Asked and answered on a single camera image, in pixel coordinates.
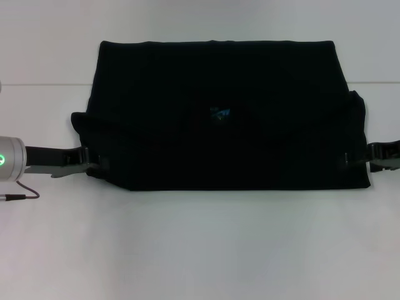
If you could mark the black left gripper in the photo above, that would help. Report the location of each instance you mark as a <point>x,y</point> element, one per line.
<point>47,154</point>

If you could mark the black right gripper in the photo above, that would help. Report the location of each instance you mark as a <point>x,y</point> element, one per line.
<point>386,156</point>

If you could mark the black t-shirt with FREE print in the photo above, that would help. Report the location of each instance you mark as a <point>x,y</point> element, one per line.
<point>218,140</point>

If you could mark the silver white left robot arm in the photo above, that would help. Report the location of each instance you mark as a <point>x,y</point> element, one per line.
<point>11,157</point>

